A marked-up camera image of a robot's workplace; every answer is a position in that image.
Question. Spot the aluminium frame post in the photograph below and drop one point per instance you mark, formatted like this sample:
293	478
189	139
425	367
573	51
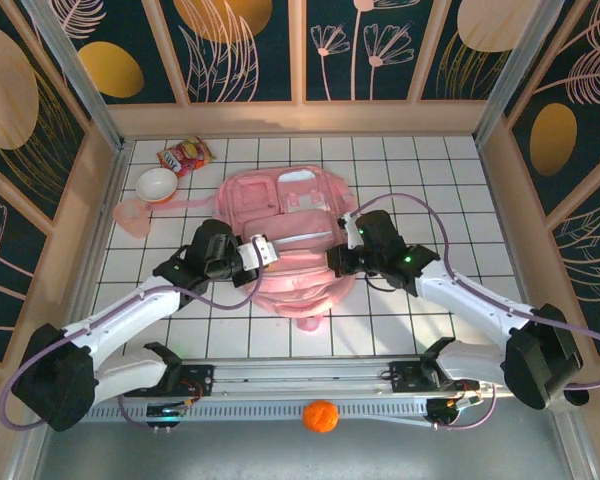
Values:
515	75
77	75

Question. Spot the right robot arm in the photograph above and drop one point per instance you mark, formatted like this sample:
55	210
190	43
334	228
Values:
540	360

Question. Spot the small controller board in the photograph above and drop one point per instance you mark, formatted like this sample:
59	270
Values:
165	412
445	410

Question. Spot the white bowl orange outside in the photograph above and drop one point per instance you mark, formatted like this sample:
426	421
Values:
156	185

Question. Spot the grey box black cap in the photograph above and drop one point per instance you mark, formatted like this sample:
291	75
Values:
580	398

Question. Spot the aluminium mounting rail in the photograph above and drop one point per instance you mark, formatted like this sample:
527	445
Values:
300	375

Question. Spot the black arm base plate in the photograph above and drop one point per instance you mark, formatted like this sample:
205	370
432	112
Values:
405	377
200	380

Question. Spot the pink school backpack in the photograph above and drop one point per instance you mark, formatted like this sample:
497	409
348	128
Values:
300	285

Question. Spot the orange ball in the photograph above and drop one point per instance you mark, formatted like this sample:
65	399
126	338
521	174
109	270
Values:
320	416

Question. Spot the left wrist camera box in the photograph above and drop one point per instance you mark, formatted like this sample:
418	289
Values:
260	252

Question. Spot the translucent pink plastic cup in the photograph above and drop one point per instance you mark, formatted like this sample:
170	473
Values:
132	217

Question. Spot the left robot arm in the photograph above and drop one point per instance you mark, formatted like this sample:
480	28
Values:
55	380

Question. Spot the red yellow snack packet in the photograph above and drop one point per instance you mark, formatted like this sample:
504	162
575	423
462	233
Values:
185	156

